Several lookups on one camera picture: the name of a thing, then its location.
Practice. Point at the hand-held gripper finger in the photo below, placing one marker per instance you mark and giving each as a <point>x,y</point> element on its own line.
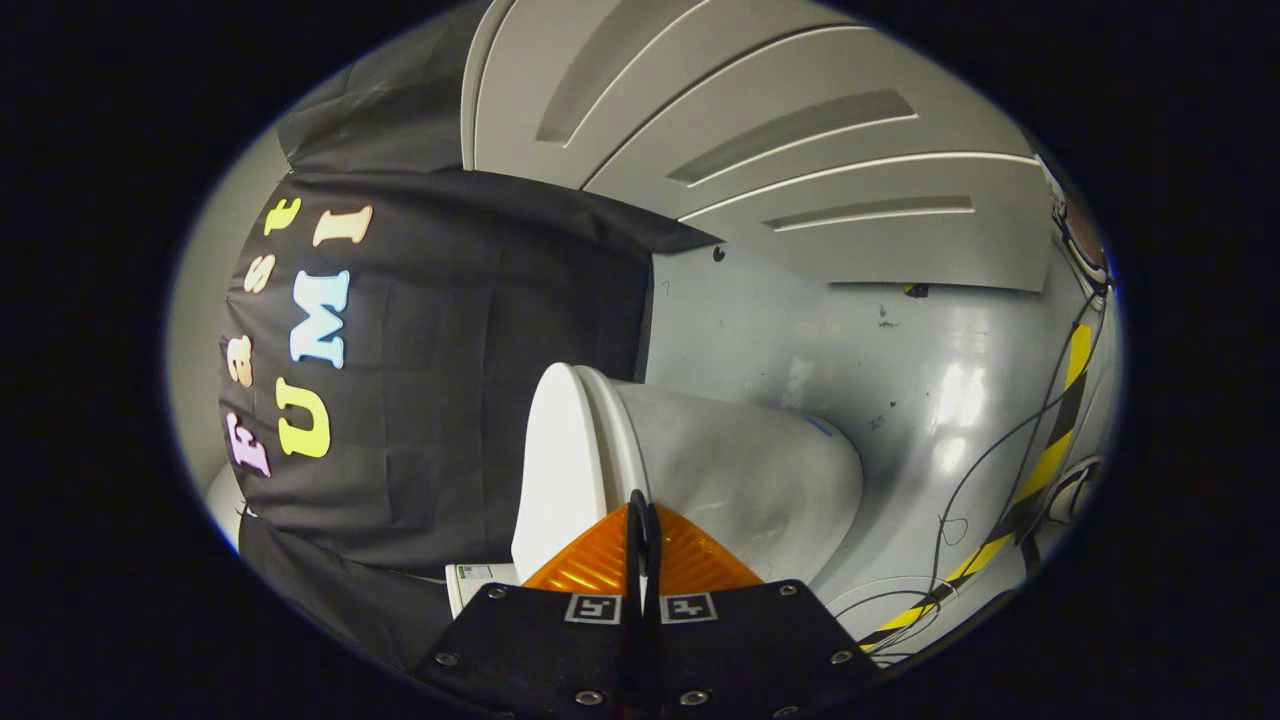
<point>655,560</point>
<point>634,560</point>

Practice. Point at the white toilet lid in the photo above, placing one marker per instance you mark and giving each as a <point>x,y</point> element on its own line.
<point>555,470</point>

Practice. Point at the white toilet seat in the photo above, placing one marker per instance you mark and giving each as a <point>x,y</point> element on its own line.
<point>615,440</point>

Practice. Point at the white toilet bowl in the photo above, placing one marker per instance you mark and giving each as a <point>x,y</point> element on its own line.
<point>740,470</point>

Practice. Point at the black backdrop cloth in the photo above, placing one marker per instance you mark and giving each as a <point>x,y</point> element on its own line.
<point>480,400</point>

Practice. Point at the white panelled door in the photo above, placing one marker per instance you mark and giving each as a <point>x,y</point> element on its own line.
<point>800,200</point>

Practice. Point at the yellow black hazard tape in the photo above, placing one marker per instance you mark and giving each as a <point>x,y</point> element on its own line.
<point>1050,460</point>

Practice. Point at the brown round object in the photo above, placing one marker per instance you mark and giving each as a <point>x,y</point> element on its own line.
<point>1085,235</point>

